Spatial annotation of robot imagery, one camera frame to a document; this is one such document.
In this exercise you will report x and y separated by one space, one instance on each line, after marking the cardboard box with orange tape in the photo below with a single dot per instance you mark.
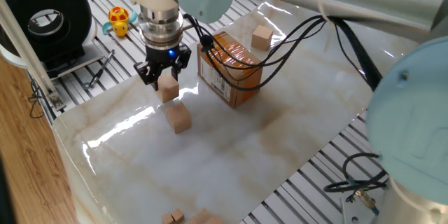
241 80

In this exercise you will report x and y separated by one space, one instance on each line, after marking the tiny wooden cube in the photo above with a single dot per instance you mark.
167 219
178 215

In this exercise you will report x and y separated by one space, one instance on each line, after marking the yellow toy turtle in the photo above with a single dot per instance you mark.
119 22

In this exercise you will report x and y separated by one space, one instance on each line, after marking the black silver hand tool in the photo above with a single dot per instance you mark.
101 69

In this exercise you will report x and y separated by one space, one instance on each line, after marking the aluminium corner frame beam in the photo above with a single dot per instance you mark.
31 59

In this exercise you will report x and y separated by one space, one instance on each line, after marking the large wooden cube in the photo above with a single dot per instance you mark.
262 38
169 89
178 118

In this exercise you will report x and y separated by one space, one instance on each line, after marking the silver robot mounting plate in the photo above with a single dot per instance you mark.
357 213

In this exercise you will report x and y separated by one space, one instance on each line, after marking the medium wooden block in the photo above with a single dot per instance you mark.
199 217
214 220

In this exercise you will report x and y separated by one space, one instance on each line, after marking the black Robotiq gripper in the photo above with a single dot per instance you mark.
164 56

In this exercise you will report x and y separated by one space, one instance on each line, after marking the marble pattern mat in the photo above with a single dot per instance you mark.
280 140

